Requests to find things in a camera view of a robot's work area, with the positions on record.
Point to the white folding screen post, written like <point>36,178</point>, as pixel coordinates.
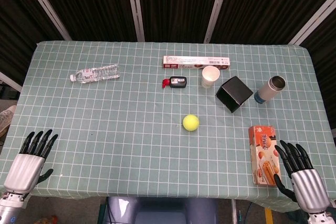
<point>315,19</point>
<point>9,81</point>
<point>44,3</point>
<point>134,3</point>
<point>217,6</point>

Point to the orange biscuit box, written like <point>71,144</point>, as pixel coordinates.
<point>263,155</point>

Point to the grey sneaker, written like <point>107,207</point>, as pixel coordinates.
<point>6,119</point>

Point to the clear plastic water bottle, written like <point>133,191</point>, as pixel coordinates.
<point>95,74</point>

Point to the yellow tennis ball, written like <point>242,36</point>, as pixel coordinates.
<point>190,122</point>

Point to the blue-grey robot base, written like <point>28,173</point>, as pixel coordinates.
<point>160,209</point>

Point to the black ink bottle red cap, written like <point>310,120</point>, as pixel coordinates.
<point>177,82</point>

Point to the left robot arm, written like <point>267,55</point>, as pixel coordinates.
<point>10,205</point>

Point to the long white red box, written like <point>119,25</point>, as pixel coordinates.
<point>195,62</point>

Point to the white paper cup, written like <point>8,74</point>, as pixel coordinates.
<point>209,77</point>

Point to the orange snack bag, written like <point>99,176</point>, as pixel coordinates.
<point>46,220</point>

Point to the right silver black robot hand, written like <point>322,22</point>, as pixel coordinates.
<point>308,182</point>

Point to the steel thermos cup blue base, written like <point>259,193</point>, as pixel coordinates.
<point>270,89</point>

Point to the green checkered tablecloth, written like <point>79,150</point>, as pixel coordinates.
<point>131,134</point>

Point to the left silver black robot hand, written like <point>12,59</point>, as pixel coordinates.
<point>25,166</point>

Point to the black cardboard box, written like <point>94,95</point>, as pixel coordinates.
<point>235,93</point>

